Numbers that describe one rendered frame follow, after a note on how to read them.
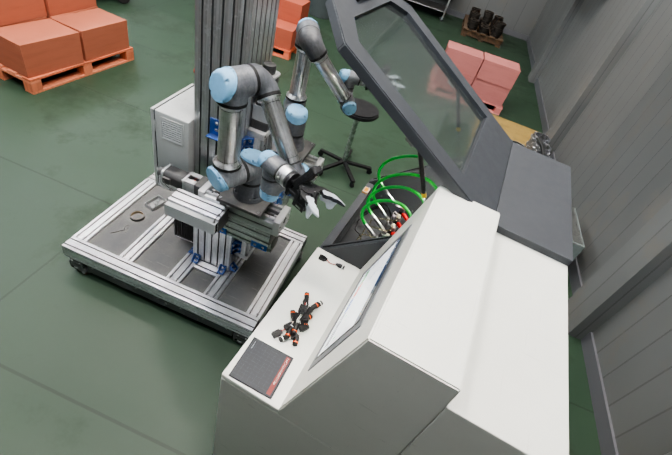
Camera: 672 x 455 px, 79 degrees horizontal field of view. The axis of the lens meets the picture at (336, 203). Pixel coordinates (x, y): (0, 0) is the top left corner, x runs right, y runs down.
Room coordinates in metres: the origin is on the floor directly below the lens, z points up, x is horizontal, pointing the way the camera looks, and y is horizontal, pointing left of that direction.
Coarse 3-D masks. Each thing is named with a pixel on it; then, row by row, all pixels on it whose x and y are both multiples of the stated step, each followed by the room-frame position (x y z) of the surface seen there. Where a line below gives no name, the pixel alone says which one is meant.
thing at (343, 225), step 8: (368, 184) 1.90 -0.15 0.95; (368, 192) 1.83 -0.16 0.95; (360, 200) 1.73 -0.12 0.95; (352, 208) 1.65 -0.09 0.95; (360, 208) 1.75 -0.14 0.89; (344, 216) 1.57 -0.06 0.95; (352, 216) 1.59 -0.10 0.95; (344, 224) 1.51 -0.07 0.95; (336, 232) 1.44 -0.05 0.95; (344, 232) 1.55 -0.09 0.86; (328, 240) 1.37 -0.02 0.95; (336, 240) 1.42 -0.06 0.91
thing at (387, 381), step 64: (448, 192) 1.16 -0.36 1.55; (448, 256) 0.85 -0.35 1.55; (384, 320) 0.58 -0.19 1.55; (448, 320) 0.63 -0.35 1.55; (320, 384) 0.53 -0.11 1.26; (384, 384) 0.50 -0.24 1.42; (448, 384) 0.47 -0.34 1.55; (256, 448) 0.56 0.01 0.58; (320, 448) 0.51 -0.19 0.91; (384, 448) 0.47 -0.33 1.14
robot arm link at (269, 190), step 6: (264, 180) 1.13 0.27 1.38; (264, 186) 1.13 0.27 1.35; (270, 186) 1.13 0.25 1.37; (276, 186) 1.14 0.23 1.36; (264, 192) 1.13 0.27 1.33; (270, 192) 1.13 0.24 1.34; (276, 192) 1.15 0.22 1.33; (264, 198) 1.13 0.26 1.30; (270, 198) 1.13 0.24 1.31; (276, 198) 1.15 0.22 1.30
